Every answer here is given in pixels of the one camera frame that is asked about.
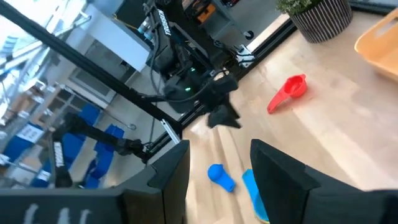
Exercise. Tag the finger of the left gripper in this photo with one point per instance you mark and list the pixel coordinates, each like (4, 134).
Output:
(217, 118)
(232, 116)

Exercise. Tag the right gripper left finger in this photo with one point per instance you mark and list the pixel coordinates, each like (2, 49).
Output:
(155, 199)

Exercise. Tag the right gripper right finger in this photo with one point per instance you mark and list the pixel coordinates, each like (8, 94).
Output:
(295, 193)

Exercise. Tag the teal measuring cup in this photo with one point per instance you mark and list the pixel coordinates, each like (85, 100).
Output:
(253, 193)

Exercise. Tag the bright blue measuring cup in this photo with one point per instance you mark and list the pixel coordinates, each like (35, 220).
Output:
(219, 175)

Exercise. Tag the red measuring cup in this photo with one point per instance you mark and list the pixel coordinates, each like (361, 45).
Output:
(293, 87)

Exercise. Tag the yellow-orange plastic basket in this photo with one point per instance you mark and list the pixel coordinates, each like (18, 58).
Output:
(379, 53)

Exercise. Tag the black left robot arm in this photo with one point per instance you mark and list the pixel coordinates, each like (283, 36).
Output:
(164, 46)

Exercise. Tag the blue plastic bin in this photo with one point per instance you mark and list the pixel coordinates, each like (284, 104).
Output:
(90, 113)
(104, 161)
(15, 146)

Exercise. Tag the orange box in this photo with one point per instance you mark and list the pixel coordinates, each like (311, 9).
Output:
(206, 12)

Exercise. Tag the white cabinet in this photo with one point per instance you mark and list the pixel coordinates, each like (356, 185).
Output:
(118, 40)

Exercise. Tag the green plant in striped pot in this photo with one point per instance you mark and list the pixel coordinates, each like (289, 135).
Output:
(323, 21)

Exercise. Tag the silver arm base bracket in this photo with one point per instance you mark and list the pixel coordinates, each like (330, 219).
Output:
(244, 57)

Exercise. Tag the black aluminium table frame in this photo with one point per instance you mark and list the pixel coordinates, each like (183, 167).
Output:
(93, 70)

